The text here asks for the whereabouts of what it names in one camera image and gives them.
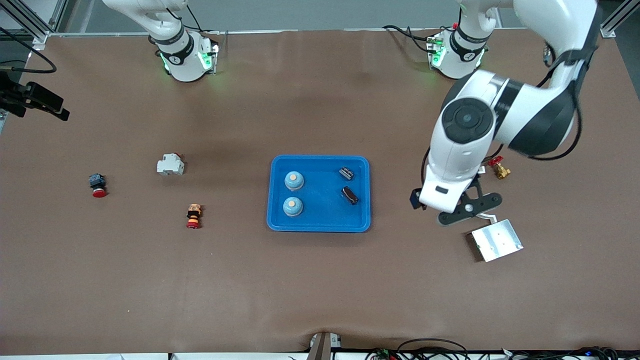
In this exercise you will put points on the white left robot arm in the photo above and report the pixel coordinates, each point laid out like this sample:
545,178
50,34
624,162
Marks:
465,150

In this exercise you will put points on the white curved plastic bracket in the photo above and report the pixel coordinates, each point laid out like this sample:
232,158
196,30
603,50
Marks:
492,218

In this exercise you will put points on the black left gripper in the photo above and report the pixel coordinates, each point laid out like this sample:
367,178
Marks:
416,199

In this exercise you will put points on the orange red emergency stop button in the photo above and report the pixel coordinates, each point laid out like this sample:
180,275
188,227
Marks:
194,216

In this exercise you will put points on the blue desk bell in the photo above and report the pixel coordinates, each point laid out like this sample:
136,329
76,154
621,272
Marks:
294,181
292,207

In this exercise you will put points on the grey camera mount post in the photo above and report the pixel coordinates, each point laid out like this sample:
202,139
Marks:
322,347

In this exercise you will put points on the blue plastic tray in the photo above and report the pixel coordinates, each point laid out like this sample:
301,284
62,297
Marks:
320,220

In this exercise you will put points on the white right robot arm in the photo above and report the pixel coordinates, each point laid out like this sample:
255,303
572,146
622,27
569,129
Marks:
182,55

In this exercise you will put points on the white circuit breaker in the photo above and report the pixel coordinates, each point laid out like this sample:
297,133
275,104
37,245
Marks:
170,165

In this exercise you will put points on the base connector box green light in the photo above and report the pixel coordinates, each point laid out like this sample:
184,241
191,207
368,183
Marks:
436,50
207,59

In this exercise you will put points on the red mushroom pushbutton black body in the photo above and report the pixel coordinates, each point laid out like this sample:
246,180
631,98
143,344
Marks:
98,184

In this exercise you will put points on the silver metal power supply box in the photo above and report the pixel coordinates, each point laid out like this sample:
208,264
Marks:
497,240

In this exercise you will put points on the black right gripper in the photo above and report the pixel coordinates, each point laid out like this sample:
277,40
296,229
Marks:
19,97

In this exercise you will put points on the aluminium frame profile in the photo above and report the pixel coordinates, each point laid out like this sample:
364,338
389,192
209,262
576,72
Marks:
40,39
607,31

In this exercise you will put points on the dark capacitor grey stripe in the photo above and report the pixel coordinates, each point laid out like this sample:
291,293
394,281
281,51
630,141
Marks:
346,173

